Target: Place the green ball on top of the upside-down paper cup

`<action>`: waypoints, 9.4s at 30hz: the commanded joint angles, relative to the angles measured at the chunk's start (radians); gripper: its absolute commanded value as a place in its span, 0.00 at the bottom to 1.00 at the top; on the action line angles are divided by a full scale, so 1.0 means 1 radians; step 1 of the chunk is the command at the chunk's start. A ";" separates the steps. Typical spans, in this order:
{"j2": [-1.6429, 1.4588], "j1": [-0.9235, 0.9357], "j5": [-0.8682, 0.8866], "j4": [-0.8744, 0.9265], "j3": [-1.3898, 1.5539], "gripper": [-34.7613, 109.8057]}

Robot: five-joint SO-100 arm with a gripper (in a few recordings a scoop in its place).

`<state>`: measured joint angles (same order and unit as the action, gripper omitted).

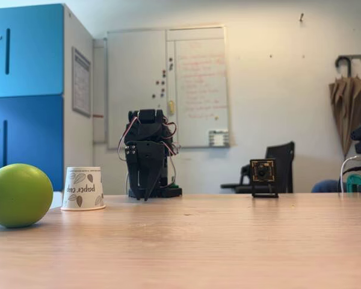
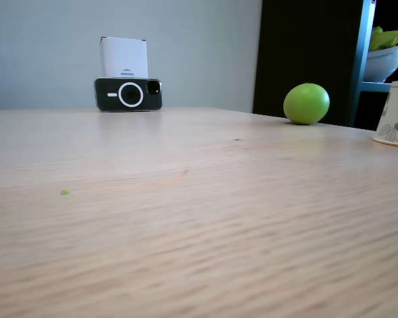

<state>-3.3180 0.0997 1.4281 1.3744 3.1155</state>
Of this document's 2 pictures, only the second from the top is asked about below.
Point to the green ball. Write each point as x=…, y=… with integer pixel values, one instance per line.
x=305, y=104

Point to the paper cup with leaf print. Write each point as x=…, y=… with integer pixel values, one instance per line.
x=396, y=116

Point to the black smartphone in clear case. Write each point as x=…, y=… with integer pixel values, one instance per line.
x=129, y=95

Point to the white cardboard box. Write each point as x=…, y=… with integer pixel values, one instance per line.
x=124, y=56

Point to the small green crumb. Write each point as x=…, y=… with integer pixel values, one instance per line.
x=64, y=192

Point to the dark cabinet panel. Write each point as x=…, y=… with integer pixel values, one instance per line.
x=306, y=56

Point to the white bowl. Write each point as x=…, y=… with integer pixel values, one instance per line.
x=383, y=63

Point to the green leaves in bowl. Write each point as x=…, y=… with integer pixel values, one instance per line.
x=384, y=38

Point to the blue shelf frame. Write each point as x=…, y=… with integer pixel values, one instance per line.
x=363, y=63

